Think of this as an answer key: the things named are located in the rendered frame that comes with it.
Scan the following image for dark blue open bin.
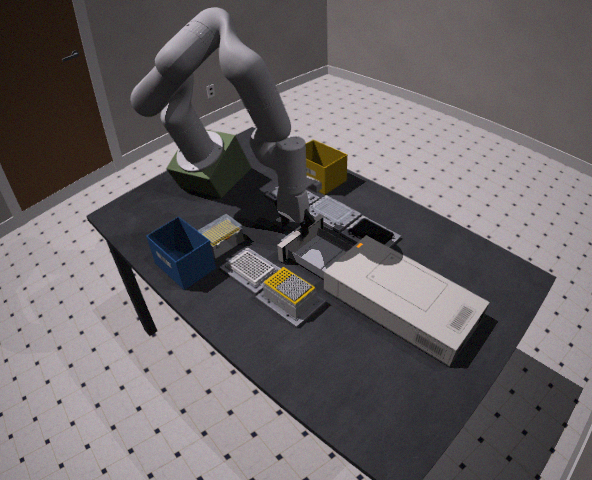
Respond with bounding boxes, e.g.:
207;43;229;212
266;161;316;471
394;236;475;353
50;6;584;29
146;216;216;290

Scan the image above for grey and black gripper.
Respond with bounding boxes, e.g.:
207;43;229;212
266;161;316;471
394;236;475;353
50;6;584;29
274;188;315;238

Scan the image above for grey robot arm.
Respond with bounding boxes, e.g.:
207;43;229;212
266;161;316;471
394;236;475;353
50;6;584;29
131;7;322;194

